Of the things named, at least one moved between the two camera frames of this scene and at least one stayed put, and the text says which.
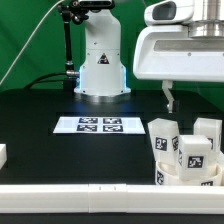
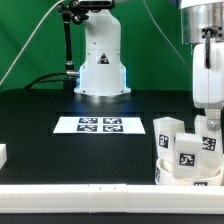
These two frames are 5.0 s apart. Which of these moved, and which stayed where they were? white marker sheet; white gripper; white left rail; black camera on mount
Moved: white gripper
Stayed: white marker sheet; white left rail; black camera on mount
